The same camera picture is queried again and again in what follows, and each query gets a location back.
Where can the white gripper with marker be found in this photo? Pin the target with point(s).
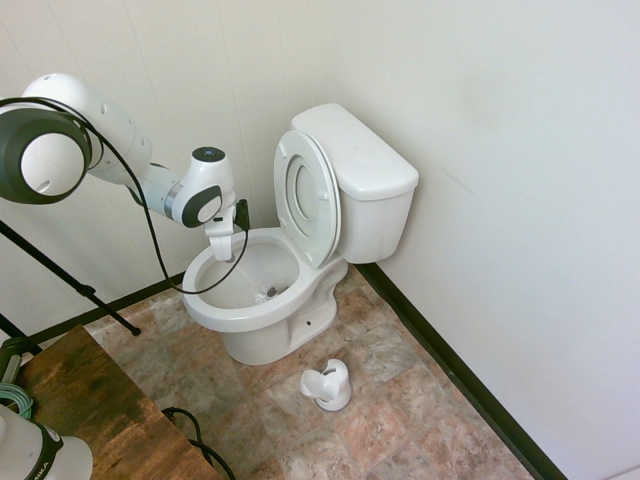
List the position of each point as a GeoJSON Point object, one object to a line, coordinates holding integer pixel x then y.
{"type": "Point", "coordinates": [221, 232]}

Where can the white toilet brush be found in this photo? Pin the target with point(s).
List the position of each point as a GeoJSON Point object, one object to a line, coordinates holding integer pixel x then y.
{"type": "Point", "coordinates": [265, 295]}

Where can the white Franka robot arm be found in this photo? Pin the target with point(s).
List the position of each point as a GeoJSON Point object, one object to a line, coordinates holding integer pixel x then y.
{"type": "Point", "coordinates": [120, 145]}

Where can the white toilet bowl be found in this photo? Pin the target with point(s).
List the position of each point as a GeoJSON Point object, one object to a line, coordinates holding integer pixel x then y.
{"type": "Point", "coordinates": [260, 340]}

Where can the white toilet seat lid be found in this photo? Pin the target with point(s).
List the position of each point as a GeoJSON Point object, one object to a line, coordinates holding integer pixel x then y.
{"type": "Point", "coordinates": [305, 185]}

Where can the white toilet tank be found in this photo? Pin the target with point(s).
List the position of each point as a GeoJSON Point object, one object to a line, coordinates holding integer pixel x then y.
{"type": "Point", "coordinates": [375, 225]}

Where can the white toilet brush holder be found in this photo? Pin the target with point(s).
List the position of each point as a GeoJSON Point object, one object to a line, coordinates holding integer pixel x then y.
{"type": "Point", "coordinates": [327, 390]}

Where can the white toilet tank lid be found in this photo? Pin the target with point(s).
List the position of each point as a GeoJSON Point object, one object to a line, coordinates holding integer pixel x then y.
{"type": "Point", "coordinates": [365, 155]}

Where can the black baseboard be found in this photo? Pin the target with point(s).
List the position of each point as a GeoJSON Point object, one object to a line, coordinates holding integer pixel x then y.
{"type": "Point", "coordinates": [450, 360]}
{"type": "Point", "coordinates": [130, 300]}

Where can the dark wooden table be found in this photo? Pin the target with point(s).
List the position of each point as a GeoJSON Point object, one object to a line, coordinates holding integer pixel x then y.
{"type": "Point", "coordinates": [110, 410]}

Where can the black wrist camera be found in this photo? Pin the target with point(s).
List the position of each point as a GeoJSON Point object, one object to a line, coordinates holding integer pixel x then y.
{"type": "Point", "coordinates": [243, 215]}

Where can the black camera tripod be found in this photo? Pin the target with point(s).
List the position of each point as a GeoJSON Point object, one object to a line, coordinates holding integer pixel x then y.
{"type": "Point", "coordinates": [60, 272]}

